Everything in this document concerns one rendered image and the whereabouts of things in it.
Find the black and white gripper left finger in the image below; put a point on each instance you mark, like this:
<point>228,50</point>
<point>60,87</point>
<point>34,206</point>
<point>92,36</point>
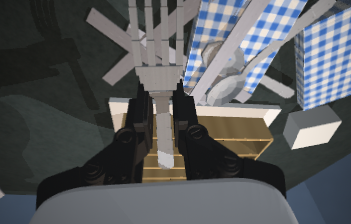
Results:
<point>121,162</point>

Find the grey metal fork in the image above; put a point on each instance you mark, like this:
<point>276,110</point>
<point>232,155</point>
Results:
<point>159,79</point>

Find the blue and white checkered towel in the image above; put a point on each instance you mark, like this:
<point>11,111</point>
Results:
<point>215,21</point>
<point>323,57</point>

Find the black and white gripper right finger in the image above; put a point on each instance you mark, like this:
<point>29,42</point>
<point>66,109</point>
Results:
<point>204,156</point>

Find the white rectangular block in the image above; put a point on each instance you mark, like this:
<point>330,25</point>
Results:
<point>311,127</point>

